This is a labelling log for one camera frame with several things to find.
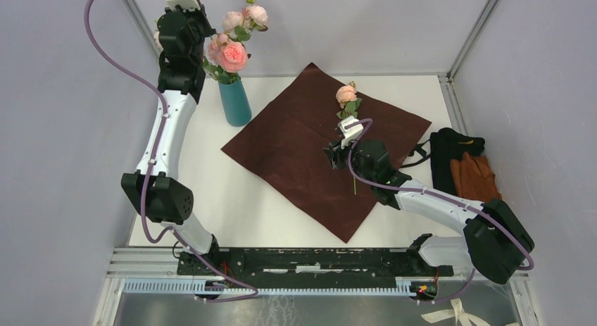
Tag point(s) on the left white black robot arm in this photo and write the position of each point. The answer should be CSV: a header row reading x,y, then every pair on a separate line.
x,y
154,189

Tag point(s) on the pink flower stem in vase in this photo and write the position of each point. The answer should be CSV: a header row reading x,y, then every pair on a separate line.
x,y
156,36

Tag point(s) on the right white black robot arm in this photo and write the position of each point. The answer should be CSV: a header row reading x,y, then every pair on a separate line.
x,y
490,238

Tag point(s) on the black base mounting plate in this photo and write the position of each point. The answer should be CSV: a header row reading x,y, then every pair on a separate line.
x,y
264,268

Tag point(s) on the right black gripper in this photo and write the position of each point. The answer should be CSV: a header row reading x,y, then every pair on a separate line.
x,y
335,154

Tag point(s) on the red paper bouquet wrapper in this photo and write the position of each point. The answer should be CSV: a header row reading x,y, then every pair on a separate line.
x,y
284,145

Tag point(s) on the white paper strip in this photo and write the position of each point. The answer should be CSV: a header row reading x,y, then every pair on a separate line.
x,y
459,316

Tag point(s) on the orange cloth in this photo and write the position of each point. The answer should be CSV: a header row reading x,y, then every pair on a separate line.
x,y
474,179

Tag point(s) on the single peach rose stem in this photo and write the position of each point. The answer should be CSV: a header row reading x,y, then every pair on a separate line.
x,y
348,101

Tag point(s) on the teal ceramic vase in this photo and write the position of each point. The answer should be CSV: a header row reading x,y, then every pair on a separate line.
x,y
235,103

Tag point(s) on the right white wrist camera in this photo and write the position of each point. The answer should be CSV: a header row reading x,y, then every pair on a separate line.
x,y
349,129

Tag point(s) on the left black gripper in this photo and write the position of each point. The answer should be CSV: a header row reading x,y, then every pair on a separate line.
x,y
200,15

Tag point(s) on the black ribbon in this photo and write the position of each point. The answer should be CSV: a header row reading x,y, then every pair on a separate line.
x,y
424,155

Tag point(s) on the white slotted cable duct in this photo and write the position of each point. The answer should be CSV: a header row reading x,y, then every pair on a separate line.
x,y
211,288

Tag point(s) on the black cloth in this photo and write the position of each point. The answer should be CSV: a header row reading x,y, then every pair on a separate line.
x,y
447,145

